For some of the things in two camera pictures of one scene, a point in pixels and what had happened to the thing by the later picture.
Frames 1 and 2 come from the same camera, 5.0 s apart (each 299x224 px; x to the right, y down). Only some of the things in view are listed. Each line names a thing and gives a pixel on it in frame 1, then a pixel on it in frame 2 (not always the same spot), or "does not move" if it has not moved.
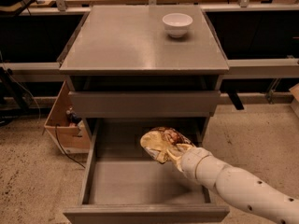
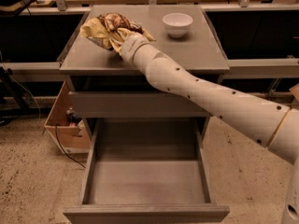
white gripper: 189,162 to 131,47
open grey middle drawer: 124,184 does not move
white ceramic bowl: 177,24 does not move
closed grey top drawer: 140,104 does not move
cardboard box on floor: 72,129 does not move
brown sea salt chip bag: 158,141 to 102,29
